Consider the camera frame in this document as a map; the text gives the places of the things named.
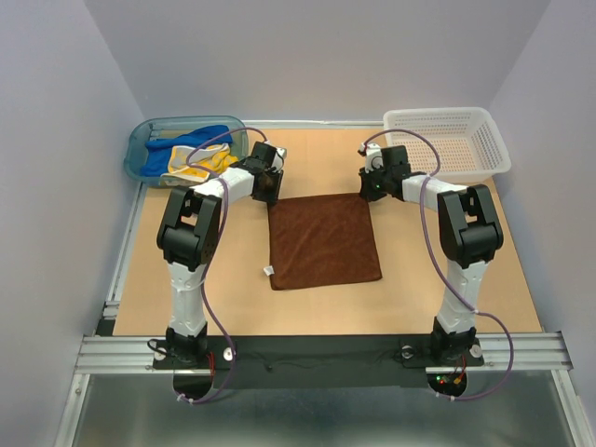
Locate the yellow white towel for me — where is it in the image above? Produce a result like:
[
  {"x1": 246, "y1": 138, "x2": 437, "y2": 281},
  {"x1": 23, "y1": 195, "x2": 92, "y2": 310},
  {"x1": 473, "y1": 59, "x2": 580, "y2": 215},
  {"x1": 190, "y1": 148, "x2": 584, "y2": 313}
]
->
[{"x1": 162, "y1": 143, "x2": 238, "y2": 183}]

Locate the brown towel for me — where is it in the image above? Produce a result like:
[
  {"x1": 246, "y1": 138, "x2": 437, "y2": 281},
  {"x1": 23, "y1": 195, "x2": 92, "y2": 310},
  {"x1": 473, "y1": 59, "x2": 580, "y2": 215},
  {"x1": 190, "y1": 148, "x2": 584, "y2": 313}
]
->
[{"x1": 267, "y1": 193, "x2": 383, "y2": 291}]

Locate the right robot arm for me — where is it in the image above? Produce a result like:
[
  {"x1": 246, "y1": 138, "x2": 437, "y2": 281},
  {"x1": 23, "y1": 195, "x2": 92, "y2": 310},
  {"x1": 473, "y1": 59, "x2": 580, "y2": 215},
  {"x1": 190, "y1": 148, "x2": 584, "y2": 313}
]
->
[{"x1": 359, "y1": 143, "x2": 504, "y2": 363}]

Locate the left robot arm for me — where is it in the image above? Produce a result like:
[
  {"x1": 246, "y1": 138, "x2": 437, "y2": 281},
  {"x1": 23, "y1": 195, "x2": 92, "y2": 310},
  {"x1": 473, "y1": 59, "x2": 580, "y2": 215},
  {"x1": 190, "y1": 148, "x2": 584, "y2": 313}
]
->
[{"x1": 156, "y1": 141, "x2": 287, "y2": 367}]

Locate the white plastic basket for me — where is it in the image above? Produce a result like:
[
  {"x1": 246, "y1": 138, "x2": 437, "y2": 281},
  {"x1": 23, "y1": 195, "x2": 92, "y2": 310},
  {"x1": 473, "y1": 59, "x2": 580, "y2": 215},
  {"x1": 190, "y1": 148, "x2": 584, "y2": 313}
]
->
[{"x1": 383, "y1": 107, "x2": 511, "y2": 183}]

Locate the blue towel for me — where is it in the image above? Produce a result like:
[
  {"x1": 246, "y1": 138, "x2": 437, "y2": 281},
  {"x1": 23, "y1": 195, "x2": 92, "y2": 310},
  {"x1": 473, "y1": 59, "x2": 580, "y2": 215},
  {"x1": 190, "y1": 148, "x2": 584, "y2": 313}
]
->
[{"x1": 141, "y1": 125, "x2": 238, "y2": 183}]

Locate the teal plastic bin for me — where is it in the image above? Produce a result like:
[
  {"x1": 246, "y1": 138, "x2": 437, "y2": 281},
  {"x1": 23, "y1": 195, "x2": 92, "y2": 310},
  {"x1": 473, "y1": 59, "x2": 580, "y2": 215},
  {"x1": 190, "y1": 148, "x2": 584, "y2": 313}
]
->
[{"x1": 124, "y1": 115, "x2": 244, "y2": 188}]

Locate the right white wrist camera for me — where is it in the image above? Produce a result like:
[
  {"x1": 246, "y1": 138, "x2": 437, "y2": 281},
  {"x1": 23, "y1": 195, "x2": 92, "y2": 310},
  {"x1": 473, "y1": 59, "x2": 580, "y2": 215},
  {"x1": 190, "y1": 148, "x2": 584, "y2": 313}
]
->
[{"x1": 358, "y1": 142, "x2": 384, "y2": 172}]

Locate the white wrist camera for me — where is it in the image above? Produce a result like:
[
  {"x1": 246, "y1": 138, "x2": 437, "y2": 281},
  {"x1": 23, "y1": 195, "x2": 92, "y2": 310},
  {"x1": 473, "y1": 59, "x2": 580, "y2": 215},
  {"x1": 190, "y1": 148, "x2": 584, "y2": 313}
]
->
[
  {"x1": 272, "y1": 147, "x2": 287, "y2": 172},
  {"x1": 358, "y1": 142, "x2": 384, "y2": 172}
]

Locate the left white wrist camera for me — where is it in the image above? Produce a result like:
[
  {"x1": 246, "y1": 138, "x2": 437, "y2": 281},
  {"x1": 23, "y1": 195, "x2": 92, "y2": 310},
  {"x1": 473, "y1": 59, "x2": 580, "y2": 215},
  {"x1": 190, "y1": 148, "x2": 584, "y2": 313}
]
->
[{"x1": 272, "y1": 147, "x2": 287, "y2": 172}]

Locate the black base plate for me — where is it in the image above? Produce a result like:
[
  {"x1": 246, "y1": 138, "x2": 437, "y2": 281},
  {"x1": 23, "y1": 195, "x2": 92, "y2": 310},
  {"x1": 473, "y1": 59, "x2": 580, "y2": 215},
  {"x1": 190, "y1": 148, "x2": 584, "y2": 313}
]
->
[{"x1": 147, "y1": 333, "x2": 483, "y2": 389}]

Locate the aluminium frame rail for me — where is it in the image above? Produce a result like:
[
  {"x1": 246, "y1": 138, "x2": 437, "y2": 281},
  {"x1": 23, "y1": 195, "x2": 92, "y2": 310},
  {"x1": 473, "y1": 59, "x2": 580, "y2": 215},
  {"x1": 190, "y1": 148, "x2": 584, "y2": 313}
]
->
[{"x1": 75, "y1": 130, "x2": 572, "y2": 438}]

